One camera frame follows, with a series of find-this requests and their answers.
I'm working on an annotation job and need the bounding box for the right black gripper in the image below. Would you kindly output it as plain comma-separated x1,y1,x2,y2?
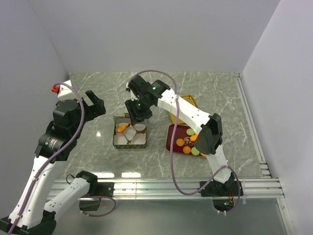
125,96,153,127

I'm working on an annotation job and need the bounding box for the orange fish cookie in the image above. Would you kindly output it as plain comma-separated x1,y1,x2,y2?
116,123,128,133
190,134,198,142

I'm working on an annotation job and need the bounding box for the orange round chip cookie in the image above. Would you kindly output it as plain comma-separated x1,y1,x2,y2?
176,139,184,146

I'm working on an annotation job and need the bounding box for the green round cookie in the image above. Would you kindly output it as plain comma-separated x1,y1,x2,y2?
191,147,200,156
186,128,195,136

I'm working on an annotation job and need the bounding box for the orange swirl cookie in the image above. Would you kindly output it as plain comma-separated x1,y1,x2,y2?
182,146,191,154

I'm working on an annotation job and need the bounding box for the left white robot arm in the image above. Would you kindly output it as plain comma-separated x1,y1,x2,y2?
0,90,106,235

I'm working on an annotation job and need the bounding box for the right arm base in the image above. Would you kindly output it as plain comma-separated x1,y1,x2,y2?
200,179,244,213

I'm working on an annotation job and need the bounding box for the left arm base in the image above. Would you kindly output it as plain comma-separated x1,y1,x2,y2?
79,182,114,212

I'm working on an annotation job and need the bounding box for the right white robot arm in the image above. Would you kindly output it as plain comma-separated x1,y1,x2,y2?
125,74,240,196

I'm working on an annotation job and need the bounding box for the white paper cup top right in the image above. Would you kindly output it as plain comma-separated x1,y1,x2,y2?
133,123,146,131

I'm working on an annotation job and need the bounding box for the white paper cup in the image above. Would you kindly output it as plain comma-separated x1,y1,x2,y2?
133,123,146,131
123,127,136,141
113,133,128,145
131,134,146,145
115,123,129,133

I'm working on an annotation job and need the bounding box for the white paper cup centre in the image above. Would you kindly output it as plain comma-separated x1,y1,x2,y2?
123,127,136,141

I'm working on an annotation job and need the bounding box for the white paper cup top left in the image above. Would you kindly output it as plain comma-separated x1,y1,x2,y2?
115,123,129,133

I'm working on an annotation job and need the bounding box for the white paper cup bottom right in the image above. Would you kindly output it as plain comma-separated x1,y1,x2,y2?
131,134,146,145

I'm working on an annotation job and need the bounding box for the square cookie tin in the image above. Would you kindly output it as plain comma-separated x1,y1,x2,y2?
112,114,148,149

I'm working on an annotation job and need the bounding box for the white paper cup bottom left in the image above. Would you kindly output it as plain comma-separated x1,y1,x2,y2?
113,133,128,145

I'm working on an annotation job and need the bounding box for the gold tin lid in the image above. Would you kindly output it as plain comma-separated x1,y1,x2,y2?
178,95,198,125

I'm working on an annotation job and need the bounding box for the red lacquer tray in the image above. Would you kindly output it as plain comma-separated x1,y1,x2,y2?
173,124,205,158

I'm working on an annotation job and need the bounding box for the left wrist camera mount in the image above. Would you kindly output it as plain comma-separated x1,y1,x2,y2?
51,85,76,101

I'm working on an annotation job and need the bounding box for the aluminium rail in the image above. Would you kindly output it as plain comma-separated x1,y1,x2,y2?
52,177,286,200

